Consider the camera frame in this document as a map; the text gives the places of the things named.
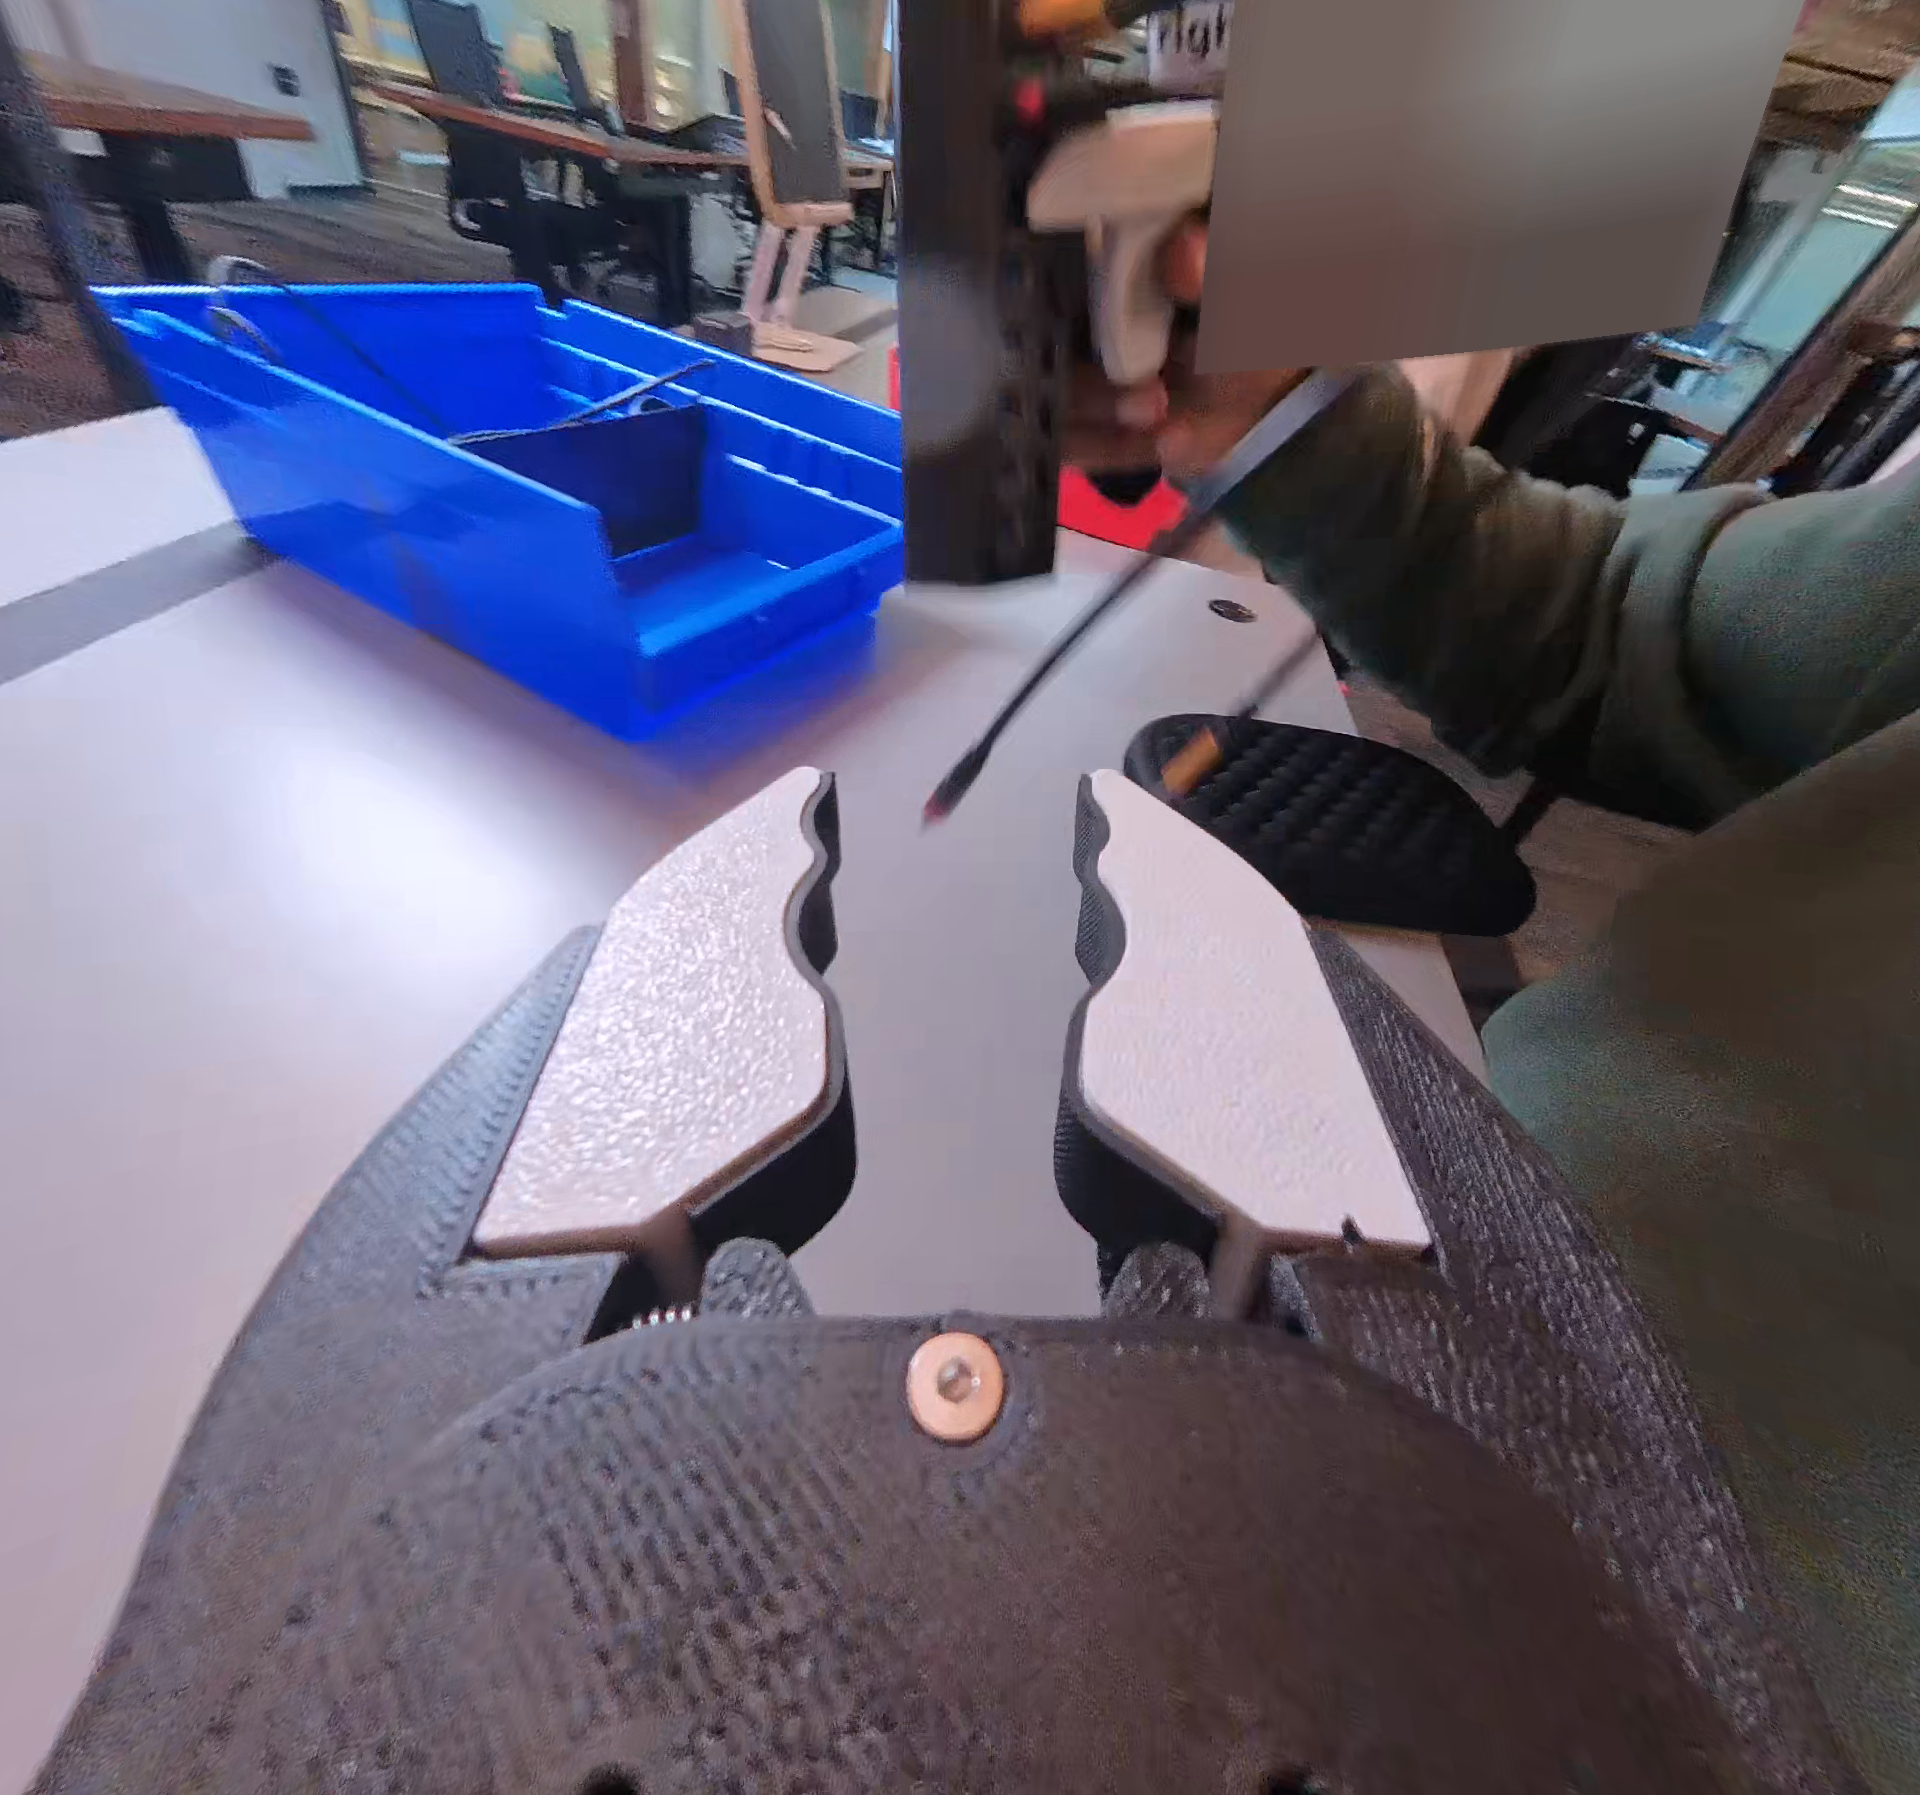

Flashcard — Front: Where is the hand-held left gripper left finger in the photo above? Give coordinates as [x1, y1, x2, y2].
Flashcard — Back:
[468, 765, 859, 1336]

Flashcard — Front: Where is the black bin divider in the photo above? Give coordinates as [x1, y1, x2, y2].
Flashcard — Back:
[449, 403, 708, 561]

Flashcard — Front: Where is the red plastic bin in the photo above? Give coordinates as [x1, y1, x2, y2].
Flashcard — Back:
[886, 342, 1193, 555]

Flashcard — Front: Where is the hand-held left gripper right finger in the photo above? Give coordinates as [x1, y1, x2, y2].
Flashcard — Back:
[1056, 765, 1433, 1330]

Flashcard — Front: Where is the black USB hub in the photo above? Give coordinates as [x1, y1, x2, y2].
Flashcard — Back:
[895, 0, 1086, 585]

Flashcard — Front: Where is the blue plastic bin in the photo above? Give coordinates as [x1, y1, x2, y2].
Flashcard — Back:
[91, 279, 908, 741]

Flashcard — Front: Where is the person's right forearm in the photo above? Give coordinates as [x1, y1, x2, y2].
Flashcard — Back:
[1215, 361, 1920, 828]

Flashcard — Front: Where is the chalkboard easel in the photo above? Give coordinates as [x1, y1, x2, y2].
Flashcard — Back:
[701, 0, 866, 375]

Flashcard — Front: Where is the black office chair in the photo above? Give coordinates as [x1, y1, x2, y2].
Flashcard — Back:
[397, 0, 527, 244]

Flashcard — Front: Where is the red black USB cable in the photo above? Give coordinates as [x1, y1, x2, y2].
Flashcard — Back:
[919, 77, 1358, 832]

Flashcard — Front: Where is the long wooden desk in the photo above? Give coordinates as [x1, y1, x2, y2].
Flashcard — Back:
[366, 77, 902, 328]

